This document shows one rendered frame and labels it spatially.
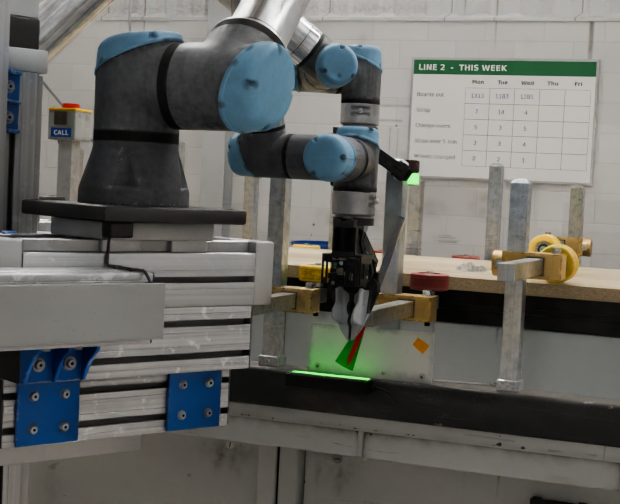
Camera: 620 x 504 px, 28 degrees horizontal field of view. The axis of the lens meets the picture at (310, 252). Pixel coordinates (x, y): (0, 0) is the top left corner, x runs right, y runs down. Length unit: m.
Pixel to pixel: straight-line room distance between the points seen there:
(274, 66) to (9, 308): 0.47
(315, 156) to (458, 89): 7.83
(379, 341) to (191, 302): 0.85
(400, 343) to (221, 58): 1.02
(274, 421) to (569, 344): 0.63
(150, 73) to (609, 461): 1.23
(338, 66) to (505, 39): 7.60
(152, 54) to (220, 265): 0.30
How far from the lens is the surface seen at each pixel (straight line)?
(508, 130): 9.71
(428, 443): 2.54
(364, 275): 2.11
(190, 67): 1.64
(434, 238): 9.84
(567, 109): 9.65
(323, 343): 2.55
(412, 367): 2.49
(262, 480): 2.89
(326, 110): 10.12
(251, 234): 3.79
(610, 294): 2.60
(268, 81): 1.63
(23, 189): 1.85
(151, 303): 1.53
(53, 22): 2.28
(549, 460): 2.49
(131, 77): 1.68
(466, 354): 2.69
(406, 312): 2.44
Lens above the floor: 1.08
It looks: 3 degrees down
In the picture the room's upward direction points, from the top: 3 degrees clockwise
